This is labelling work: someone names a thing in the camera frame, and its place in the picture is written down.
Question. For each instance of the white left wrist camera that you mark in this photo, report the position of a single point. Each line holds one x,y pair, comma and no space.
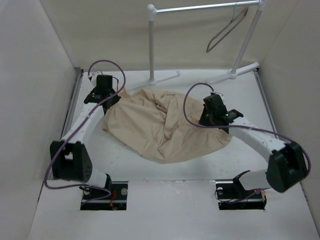
93,77

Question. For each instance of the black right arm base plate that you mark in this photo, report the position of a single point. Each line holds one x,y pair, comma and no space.
232,196

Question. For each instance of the beige trousers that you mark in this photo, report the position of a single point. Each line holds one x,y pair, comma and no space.
158,126

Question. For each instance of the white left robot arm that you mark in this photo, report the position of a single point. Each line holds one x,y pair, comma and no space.
71,160

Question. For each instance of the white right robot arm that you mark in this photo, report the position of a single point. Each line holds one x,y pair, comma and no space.
286,165

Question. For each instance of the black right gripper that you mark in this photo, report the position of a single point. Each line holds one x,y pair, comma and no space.
202,119

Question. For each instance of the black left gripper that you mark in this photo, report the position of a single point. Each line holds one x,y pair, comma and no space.
116,97

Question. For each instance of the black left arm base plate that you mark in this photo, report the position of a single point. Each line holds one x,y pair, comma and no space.
97,200

